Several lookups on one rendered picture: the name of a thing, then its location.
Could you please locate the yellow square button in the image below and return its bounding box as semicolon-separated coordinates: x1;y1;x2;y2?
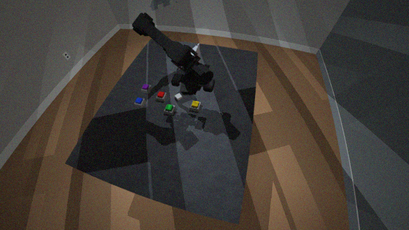
190;101;201;112

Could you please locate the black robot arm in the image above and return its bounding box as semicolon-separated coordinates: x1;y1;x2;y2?
132;13;213;95

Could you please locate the blue button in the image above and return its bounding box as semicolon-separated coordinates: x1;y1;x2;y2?
135;97;146;107

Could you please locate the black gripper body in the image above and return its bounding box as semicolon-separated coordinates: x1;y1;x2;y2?
171;73;215;92

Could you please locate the purple button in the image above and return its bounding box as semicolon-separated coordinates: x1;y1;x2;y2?
141;84;152;94

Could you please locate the green button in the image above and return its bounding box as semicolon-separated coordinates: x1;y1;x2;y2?
164;104;176;115

